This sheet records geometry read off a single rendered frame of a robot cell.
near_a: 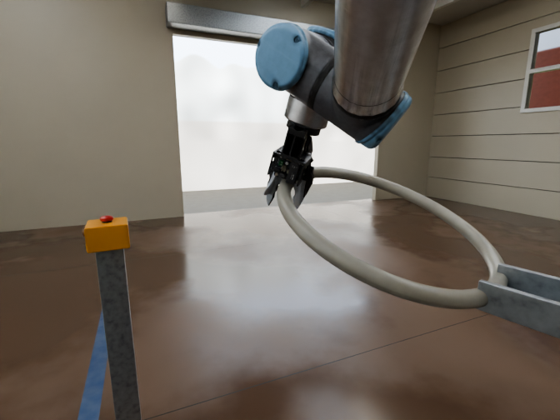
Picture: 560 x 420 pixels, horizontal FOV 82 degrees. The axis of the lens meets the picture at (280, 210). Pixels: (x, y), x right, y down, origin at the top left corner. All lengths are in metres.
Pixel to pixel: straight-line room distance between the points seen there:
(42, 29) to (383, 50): 6.14
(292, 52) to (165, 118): 5.62
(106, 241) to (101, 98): 5.07
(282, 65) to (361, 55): 0.19
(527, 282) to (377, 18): 0.55
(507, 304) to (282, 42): 0.52
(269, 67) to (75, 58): 5.77
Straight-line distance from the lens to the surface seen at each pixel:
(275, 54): 0.51
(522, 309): 0.62
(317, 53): 0.51
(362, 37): 0.32
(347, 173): 0.90
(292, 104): 0.65
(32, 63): 6.28
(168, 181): 6.09
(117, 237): 1.12
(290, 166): 0.66
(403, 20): 0.31
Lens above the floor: 1.33
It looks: 12 degrees down
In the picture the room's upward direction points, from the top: straight up
